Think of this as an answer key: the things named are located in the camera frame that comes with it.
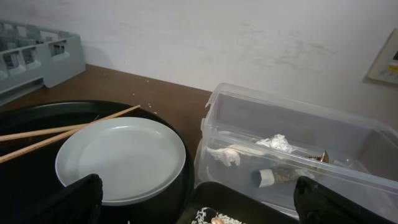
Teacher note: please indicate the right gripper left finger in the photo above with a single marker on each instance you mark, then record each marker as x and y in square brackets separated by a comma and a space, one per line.
[77, 203]

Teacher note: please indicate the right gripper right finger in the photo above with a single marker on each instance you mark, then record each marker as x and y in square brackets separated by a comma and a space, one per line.
[317, 204]

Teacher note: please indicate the brown snack wrapper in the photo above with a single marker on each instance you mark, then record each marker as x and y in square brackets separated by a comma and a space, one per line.
[281, 171]

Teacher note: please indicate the grey plate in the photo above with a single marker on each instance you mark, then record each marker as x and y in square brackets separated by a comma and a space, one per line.
[135, 158]

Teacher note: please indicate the wooden chopstick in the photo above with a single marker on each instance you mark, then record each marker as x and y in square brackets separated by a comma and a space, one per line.
[56, 138]
[40, 132]

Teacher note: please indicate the white napkin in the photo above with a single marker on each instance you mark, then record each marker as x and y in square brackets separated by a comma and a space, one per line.
[231, 154]

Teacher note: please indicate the grey dishwasher rack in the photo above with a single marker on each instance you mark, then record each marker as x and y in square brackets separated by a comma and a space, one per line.
[33, 57]

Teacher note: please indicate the round black tray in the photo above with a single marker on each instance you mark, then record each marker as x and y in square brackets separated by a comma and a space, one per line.
[31, 178]

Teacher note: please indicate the clear plastic bin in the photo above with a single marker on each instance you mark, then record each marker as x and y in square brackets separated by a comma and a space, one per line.
[356, 156]

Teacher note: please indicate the black rectangular tray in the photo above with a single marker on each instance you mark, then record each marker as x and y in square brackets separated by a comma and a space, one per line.
[233, 204]

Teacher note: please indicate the food scraps pile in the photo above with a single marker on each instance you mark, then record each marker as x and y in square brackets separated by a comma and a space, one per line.
[207, 215]

